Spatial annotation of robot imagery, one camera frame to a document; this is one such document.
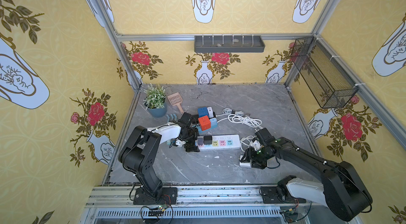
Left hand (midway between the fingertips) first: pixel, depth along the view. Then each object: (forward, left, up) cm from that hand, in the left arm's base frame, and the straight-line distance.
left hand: (200, 140), depth 92 cm
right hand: (-14, -22, +2) cm, 26 cm away
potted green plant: (+19, +26, +14) cm, 36 cm away
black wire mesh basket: (+18, -61, +34) cm, 72 cm away
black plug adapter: (-3, -4, +7) cm, 9 cm away
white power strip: (-3, -11, +4) cm, 12 cm away
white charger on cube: (+15, -6, +8) cm, 18 cm away
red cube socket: (+7, -3, +8) cm, 11 cm away
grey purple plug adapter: (-3, 0, +6) cm, 7 cm away
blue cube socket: (+14, -2, +9) cm, 17 cm away
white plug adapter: (-16, -23, +4) cm, 28 cm away
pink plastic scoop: (+32, +17, -1) cm, 37 cm away
